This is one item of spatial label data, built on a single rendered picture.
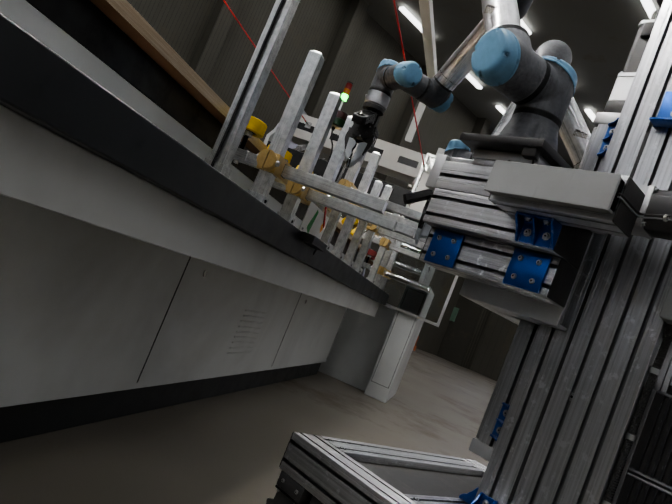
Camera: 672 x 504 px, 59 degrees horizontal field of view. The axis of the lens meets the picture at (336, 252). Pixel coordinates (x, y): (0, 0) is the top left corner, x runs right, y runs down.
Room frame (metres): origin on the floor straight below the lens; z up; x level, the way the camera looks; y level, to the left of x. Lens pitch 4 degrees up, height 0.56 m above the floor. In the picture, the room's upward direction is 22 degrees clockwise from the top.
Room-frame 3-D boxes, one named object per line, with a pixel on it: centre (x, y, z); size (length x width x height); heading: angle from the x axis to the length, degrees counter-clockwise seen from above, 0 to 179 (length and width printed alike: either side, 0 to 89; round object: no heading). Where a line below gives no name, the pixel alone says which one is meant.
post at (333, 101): (1.72, 0.17, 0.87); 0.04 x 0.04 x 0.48; 76
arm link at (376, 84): (1.86, 0.06, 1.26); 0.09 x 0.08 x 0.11; 27
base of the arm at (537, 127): (1.39, -0.33, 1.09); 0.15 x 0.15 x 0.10
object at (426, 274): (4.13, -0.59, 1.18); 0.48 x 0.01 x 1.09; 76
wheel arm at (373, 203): (1.50, 0.14, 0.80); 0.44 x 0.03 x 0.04; 76
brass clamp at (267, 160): (1.50, 0.23, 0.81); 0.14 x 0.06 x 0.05; 166
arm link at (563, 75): (1.39, -0.32, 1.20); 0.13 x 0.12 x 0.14; 117
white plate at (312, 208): (1.93, 0.10, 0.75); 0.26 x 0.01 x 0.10; 166
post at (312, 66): (1.48, 0.23, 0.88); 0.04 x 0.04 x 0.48; 76
